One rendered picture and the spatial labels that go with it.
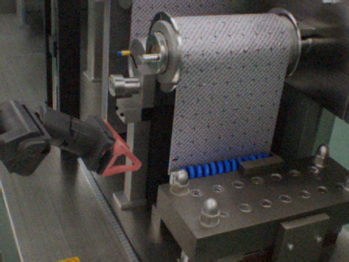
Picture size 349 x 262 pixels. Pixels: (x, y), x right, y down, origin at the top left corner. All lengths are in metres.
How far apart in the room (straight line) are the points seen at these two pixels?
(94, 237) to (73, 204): 0.12
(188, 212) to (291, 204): 0.20
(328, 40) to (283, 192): 0.32
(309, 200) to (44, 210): 0.54
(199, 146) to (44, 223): 0.35
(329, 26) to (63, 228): 0.66
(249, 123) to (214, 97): 0.11
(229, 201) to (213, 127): 0.15
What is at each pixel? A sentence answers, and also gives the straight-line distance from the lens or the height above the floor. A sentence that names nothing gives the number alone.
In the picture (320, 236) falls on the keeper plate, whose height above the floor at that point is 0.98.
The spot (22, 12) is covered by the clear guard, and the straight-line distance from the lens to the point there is 1.88.
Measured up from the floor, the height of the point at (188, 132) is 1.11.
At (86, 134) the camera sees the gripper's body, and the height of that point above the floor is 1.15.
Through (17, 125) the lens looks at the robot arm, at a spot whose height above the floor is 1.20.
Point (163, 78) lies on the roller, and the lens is 0.94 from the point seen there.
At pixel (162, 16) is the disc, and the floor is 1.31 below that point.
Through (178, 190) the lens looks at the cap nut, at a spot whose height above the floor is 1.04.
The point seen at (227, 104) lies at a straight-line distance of 0.99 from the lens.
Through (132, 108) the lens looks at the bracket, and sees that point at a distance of 0.99.
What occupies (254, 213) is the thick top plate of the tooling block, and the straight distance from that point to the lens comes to 0.92.
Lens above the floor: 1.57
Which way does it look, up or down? 28 degrees down
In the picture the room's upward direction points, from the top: 6 degrees clockwise
